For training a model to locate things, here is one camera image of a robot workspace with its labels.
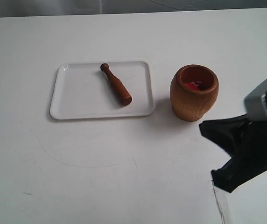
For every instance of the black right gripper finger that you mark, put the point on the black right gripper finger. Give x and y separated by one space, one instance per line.
233 175

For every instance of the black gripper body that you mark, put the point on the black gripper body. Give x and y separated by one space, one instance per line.
251 146

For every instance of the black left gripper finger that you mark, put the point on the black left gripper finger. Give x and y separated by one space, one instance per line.
226 133

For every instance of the brown wooden pestle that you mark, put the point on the brown wooden pestle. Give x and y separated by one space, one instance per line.
117 86

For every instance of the brown wooden mortar cup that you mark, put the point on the brown wooden mortar cup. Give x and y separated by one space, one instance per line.
189 104

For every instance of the clear tape strip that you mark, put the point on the clear tape strip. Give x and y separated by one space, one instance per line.
222 204

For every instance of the white rectangular tray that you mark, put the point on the white rectangular tray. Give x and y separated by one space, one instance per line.
82 91

